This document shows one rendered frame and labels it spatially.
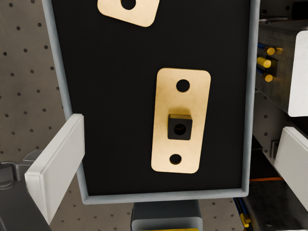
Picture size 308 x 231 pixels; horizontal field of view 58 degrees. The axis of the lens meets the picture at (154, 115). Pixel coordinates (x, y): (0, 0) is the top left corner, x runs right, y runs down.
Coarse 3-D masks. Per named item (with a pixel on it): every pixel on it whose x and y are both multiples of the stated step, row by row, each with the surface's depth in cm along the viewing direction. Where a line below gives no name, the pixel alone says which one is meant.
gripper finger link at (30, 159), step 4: (32, 152) 15; (36, 152) 15; (40, 152) 15; (28, 156) 14; (32, 156) 14; (36, 156) 14; (24, 160) 14; (28, 160) 14; (32, 160) 14; (20, 164) 13; (24, 164) 13; (28, 164) 13; (32, 164) 13; (20, 168) 13; (24, 168) 13; (28, 168) 13; (20, 172) 13; (24, 172) 13; (24, 176) 12; (24, 180) 12; (24, 184) 12
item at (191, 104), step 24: (168, 72) 20; (192, 72) 19; (168, 96) 20; (192, 96) 20; (168, 120) 20; (192, 120) 21; (168, 144) 22; (192, 144) 22; (168, 168) 22; (192, 168) 22
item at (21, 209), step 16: (0, 176) 11; (16, 176) 11; (0, 192) 11; (16, 192) 11; (0, 208) 10; (16, 208) 10; (32, 208) 10; (0, 224) 9; (16, 224) 9; (32, 224) 9; (48, 224) 9
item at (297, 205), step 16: (256, 144) 61; (256, 160) 55; (256, 176) 50; (272, 176) 50; (256, 192) 45; (272, 192) 45; (288, 192) 45; (240, 208) 47; (256, 208) 42; (272, 208) 42; (288, 208) 41; (304, 208) 41; (256, 224) 40; (272, 224) 39; (288, 224) 38; (304, 224) 38
